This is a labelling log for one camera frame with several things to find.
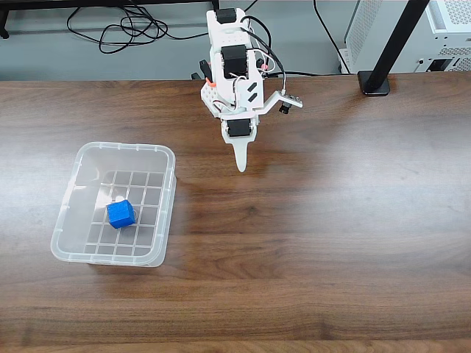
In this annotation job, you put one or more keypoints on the blue cube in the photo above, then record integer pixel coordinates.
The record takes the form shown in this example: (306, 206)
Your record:
(120, 214)

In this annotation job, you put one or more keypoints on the black and orange clamp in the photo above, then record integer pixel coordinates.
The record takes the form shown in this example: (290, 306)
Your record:
(203, 66)

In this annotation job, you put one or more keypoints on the clear plastic bin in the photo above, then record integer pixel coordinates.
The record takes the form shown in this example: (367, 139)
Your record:
(110, 257)

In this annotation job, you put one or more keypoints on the black pole stand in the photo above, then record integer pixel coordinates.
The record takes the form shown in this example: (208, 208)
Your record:
(393, 40)

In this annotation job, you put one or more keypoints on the white computer case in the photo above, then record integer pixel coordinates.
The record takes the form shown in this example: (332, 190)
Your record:
(449, 48)

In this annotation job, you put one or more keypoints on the camera module on white bracket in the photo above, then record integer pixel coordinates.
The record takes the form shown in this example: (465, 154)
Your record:
(285, 98)

